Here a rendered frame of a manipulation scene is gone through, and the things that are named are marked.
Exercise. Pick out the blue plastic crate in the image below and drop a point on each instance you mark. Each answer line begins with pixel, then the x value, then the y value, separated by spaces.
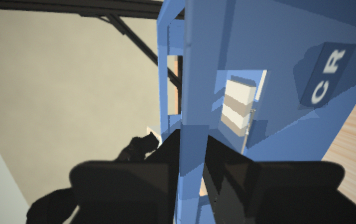
pixel 308 48

